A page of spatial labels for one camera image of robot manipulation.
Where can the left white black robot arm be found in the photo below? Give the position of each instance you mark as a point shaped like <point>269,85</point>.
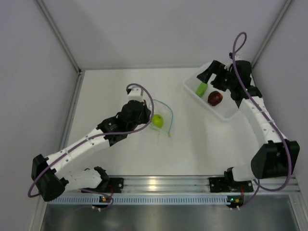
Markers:
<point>55,174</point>

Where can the green fake food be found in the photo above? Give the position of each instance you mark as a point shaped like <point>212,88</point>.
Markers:
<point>202,88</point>

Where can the left aluminium frame post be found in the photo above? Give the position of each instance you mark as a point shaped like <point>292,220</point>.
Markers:
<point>56,31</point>

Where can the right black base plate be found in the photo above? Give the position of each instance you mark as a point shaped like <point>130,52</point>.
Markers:
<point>222,185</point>

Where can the white slotted cable duct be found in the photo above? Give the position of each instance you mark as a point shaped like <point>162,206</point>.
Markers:
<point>76,199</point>

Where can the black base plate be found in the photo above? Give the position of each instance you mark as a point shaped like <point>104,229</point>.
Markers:
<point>112,185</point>
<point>222,185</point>

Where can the clear plastic bin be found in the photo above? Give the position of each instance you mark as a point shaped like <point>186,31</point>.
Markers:
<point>226,110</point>

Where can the aluminium mounting rail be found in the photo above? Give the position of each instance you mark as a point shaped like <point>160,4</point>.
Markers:
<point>192,185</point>

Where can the right aluminium frame post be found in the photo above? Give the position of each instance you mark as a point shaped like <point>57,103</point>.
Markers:
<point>286,5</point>

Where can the clear zip top bag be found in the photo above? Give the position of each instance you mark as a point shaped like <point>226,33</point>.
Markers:
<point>163,117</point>

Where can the green fake apple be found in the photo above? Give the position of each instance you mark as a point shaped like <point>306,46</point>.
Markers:
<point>158,121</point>

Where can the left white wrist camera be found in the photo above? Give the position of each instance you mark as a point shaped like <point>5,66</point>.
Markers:
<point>135,94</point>

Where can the aluminium frame post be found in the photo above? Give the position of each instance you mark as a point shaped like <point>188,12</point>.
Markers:
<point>56,31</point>
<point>286,5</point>

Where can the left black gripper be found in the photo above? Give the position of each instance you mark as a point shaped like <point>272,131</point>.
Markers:
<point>147,112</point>

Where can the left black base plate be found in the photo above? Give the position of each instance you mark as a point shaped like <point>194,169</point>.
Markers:
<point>112,185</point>

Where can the red fake apple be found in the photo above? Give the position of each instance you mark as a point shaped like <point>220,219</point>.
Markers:
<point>214,98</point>

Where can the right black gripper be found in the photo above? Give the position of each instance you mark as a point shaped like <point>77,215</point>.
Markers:
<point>215,68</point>

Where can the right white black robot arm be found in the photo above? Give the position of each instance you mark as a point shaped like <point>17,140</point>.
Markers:
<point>277,155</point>

